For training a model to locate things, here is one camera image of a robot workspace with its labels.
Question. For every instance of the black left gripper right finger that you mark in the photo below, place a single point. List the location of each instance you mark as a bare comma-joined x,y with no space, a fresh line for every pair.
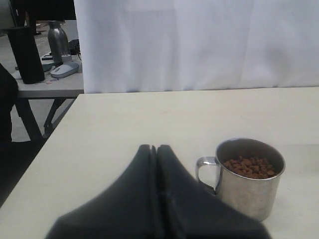
190,212

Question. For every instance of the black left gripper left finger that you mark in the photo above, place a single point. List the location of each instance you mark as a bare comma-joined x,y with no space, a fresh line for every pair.
128,209

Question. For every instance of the steel mug with pellets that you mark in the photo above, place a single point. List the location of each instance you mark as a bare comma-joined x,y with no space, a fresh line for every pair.
248,172

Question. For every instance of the silver metal bottle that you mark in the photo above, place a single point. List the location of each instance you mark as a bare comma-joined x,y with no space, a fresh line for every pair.
58,41

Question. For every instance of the grey side desk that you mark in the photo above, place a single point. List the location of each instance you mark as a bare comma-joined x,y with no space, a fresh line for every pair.
42,105

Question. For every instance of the grey computer mouse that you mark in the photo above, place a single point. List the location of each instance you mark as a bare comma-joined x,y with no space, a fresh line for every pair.
65,70

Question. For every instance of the white backdrop curtain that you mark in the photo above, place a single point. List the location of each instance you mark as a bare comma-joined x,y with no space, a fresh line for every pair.
179,45

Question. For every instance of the black cylindrical speaker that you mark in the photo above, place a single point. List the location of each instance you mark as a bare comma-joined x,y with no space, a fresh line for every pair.
26,54

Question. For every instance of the black keyboard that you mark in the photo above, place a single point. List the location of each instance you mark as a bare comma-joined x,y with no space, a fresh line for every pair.
74,47

